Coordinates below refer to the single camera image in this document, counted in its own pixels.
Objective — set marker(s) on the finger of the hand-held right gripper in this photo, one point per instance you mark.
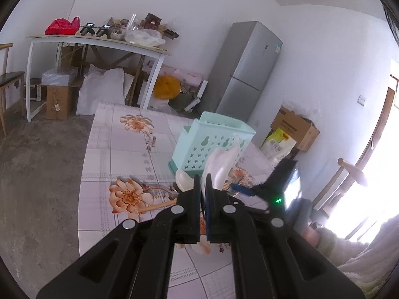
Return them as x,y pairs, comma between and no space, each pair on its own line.
258,211
243,189

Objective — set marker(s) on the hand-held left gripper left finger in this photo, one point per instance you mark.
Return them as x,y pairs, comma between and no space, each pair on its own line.
196,211

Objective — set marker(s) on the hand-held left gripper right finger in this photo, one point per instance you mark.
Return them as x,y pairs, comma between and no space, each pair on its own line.
209,221

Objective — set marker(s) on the white translucent plastic spoon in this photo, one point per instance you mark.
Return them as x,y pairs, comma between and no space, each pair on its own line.
223,162

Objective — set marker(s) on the cream round soup spoon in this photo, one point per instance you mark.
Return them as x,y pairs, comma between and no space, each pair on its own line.
184,180

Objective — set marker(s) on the wooden chopstick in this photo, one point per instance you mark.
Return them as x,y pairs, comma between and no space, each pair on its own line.
159,206

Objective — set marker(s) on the mint green utensil holder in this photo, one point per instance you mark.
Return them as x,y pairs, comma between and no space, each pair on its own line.
215,140

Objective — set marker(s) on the person's right forearm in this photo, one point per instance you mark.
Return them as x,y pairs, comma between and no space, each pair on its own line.
361,255

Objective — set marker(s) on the person's right hand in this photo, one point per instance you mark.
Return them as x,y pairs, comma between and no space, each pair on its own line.
311,236

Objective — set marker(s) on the yellow and white rice bag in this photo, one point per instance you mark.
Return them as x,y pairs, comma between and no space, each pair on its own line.
279,144

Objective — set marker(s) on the open printed cardboard box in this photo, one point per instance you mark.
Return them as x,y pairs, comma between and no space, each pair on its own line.
296,127

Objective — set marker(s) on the light wooden chair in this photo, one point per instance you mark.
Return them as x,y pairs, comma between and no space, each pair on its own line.
352,169

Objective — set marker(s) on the white foam piece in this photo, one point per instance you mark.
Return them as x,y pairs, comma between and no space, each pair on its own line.
201,92

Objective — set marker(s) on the grey refrigerator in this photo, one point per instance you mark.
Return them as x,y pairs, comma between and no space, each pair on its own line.
243,68

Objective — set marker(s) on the pink flat box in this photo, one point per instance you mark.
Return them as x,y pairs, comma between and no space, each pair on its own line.
184,76

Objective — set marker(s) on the white sack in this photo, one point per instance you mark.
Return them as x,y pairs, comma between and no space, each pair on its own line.
99,90

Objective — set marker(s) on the clear plastic bag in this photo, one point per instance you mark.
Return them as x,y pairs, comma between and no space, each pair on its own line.
145,39

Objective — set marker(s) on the brown box of clutter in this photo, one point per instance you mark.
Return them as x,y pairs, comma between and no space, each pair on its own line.
154,23

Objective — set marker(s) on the wrapped white box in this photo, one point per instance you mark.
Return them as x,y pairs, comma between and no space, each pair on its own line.
59,76

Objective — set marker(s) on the small bowl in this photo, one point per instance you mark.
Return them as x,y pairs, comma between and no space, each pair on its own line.
118,33

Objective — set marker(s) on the white side table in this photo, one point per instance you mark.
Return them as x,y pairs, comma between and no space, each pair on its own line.
93,41

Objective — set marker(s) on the clear plastic tube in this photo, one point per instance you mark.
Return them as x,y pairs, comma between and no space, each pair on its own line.
133,21

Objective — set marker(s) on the small boxy appliance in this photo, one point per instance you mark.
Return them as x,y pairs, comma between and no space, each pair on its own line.
36,92

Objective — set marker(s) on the tall brown cardboard box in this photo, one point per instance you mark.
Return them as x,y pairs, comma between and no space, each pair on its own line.
70,56

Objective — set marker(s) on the red plastic bag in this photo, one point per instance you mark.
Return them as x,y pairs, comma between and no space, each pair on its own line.
62,26

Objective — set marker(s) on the wooden chair with dark seat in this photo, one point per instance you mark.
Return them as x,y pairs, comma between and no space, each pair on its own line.
11,78

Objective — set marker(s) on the wall switch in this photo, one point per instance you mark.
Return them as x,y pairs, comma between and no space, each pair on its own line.
362,99

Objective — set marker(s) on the wooden door frame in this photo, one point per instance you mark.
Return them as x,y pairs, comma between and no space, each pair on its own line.
394,92

